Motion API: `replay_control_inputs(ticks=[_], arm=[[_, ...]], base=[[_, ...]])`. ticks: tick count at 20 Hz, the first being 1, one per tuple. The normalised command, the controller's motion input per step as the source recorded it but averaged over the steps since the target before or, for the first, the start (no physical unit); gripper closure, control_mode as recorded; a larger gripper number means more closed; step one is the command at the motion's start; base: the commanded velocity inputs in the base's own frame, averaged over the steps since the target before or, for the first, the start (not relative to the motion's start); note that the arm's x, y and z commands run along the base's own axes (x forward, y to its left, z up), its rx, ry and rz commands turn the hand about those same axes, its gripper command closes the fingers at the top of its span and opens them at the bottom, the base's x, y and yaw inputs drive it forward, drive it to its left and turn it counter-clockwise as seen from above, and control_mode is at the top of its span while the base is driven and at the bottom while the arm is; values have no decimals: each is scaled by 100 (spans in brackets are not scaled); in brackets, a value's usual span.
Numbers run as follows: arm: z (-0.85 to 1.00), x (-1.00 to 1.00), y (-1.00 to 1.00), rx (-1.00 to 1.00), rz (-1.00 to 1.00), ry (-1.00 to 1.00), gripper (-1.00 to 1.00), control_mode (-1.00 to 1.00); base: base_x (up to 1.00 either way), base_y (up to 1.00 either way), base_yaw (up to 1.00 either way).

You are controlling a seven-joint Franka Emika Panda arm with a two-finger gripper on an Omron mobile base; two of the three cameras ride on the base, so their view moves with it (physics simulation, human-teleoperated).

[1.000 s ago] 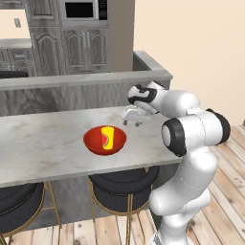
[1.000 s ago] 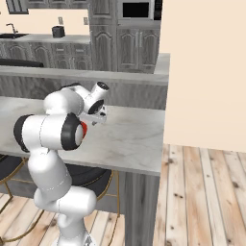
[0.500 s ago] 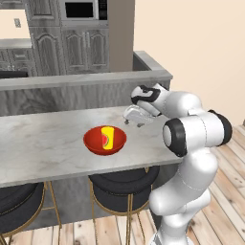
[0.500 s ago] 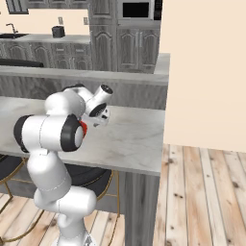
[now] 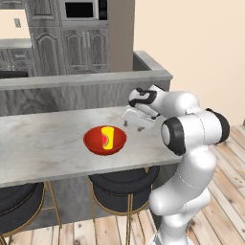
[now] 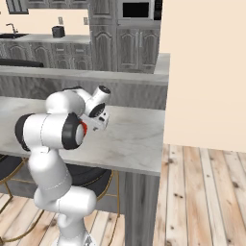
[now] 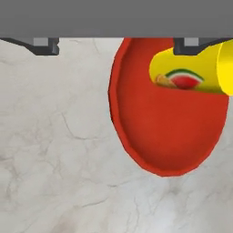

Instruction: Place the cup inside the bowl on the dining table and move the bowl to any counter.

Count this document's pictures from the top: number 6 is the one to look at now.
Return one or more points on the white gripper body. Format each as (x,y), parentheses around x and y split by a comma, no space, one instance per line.
(93,122)

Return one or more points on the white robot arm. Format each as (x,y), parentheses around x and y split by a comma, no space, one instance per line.
(48,131)

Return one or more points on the grey wooden island counter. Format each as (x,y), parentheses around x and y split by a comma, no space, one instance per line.
(134,86)

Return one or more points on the tall grey cupboard run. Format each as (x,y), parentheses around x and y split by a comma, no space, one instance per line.
(128,48)

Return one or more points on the low grey cupboard run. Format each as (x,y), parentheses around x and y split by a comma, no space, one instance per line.
(44,54)

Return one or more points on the black hob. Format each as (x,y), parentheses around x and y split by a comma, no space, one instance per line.
(19,62)

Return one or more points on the black toaster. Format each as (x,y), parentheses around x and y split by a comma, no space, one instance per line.
(58,32)

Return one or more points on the dark sink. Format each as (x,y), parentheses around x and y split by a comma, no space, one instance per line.
(11,35)

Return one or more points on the black microwave oven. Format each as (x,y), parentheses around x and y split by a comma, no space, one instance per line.
(136,9)

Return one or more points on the metal tap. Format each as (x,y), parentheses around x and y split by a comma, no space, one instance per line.
(13,28)

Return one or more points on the black stool with gold frame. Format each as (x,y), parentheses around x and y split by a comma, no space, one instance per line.
(8,166)
(93,181)

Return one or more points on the grey wall outlet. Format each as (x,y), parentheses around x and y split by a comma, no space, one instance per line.
(60,20)
(86,20)

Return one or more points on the grey wall cupboards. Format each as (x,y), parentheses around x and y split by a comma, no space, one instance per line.
(48,4)

